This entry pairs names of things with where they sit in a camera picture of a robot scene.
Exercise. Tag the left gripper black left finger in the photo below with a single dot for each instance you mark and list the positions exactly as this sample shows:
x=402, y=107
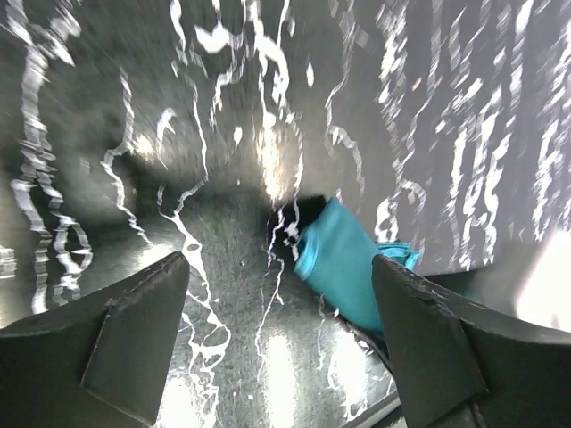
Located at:
x=99, y=361

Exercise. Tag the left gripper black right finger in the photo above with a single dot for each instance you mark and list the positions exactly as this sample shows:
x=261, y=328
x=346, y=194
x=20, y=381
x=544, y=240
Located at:
x=457, y=363

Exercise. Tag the teal cloth napkin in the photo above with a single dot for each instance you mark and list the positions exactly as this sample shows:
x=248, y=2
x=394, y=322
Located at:
x=335, y=257

